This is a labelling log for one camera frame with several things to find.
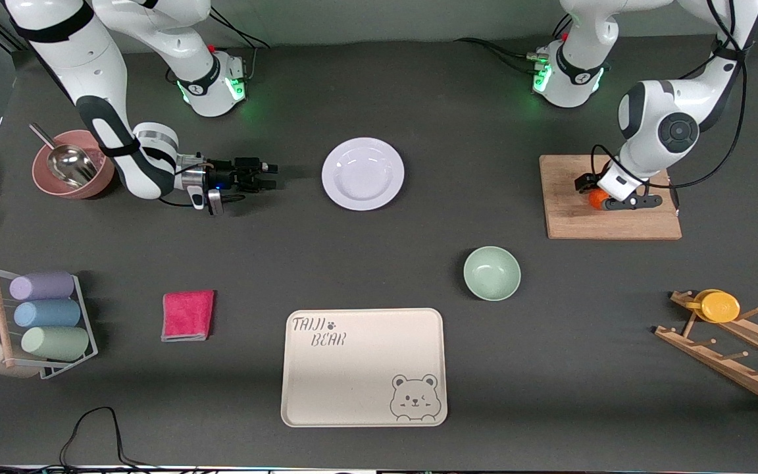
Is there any white round plate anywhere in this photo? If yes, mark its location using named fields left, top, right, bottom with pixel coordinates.
left=322, top=137, right=405, bottom=212

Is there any wooden cutting board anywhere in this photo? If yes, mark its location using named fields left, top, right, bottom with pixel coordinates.
left=540, top=155, right=683, bottom=240

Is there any light green bowl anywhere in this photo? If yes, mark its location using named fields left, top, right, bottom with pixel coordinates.
left=463, top=246, right=522, bottom=302

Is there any pink folded cloth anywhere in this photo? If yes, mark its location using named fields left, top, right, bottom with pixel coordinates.
left=161, top=290, right=216, bottom=342

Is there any metal scoop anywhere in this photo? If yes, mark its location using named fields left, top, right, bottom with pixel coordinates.
left=29, top=123, right=99, bottom=188

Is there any yellow cup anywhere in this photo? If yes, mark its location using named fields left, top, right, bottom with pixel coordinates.
left=686, top=289, right=741, bottom=324

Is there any pink bowl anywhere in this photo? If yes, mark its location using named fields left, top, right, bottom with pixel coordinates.
left=32, top=130, right=116, bottom=199

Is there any purple cup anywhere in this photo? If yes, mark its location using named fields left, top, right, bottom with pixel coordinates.
left=9, top=271, right=76, bottom=302

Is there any wooden peg drying rack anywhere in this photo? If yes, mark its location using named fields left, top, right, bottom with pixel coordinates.
left=654, top=290, right=758, bottom=415

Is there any cream tray with bear print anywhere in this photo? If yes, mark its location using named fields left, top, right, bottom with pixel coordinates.
left=280, top=308, right=448, bottom=428

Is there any blue cup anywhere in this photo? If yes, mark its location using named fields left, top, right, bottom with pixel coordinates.
left=14, top=300, right=82, bottom=329

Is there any green cup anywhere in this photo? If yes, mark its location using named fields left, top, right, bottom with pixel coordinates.
left=21, top=327, right=90, bottom=362

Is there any wooden rod of cup rack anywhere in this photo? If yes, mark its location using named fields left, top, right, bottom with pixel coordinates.
left=0, top=265, right=16, bottom=368

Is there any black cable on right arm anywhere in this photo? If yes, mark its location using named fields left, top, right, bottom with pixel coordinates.
left=158, top=193, right=248, bottom=209

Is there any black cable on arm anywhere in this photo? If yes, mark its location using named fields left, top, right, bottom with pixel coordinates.
left=591, top=0, right=758, bottom=193
left=158, top=193, right=248, bottom=209

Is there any black cable at right arm base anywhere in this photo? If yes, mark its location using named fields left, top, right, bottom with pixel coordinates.
left=207, top=10, right=272, bottom=83

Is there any black cable at arm base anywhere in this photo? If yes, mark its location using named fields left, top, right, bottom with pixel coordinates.
left=207, top=10, right=272, bottom=83
left=455, top=14, right=574, bottom=76

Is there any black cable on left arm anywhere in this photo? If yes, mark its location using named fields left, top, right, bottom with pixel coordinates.
left=591, top=0, right=758, bottom=193

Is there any black cable at left arm base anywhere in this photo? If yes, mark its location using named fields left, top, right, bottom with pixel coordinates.
left=455, top=14, right=574, bottom=76

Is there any white wire cup rack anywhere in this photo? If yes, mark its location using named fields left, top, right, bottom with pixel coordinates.
left=0, top=267, right=99, bottom=381

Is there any black cable on table edge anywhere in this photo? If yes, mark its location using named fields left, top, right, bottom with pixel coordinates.
left=0, top=406, right=222, bottom=474

